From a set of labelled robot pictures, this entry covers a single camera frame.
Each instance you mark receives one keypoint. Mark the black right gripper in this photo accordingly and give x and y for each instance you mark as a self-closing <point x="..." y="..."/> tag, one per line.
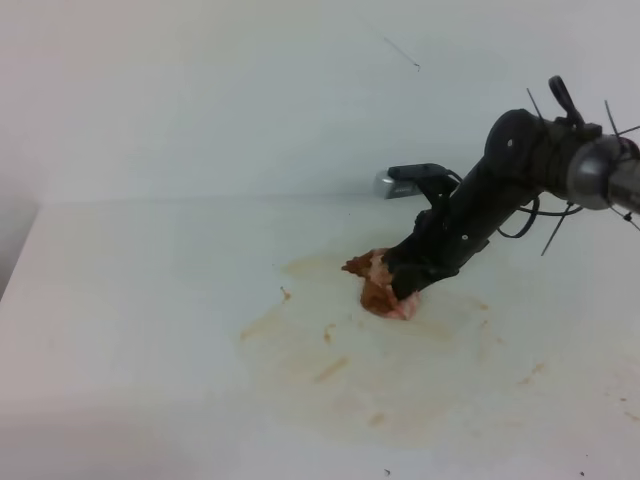
<point x="446" y="237"/>

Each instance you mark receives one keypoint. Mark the pink striped stained rag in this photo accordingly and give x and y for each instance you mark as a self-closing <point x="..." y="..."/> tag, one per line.
<point x="377" y="296"/>

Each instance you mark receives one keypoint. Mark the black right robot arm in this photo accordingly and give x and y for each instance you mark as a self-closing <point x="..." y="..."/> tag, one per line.
<point x="524" y="156"/>

